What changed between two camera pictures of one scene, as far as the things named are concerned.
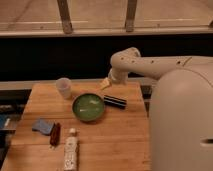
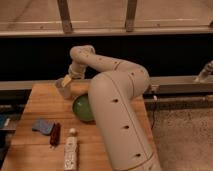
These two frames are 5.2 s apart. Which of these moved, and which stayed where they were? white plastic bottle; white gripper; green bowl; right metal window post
Moved: white gripper
Stayed: green bowl; right metal window post; white plastic bottle
